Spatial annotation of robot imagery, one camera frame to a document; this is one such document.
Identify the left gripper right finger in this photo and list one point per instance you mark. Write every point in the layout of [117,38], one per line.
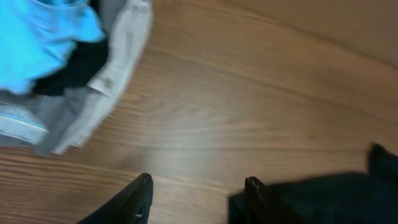
[262,206]

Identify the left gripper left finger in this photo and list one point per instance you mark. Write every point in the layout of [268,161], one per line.
[130,206]

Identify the black shirt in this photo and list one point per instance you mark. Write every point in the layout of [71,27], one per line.
[350,197]

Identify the beige folded garment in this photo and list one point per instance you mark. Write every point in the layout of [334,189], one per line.
[128,24]

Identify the grey folded garment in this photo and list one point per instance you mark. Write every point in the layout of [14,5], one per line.
[40,121]

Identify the black folded garment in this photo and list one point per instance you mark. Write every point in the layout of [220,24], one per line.
[84,63]

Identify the light blue printed shirt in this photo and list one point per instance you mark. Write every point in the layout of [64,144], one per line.
[38,37]

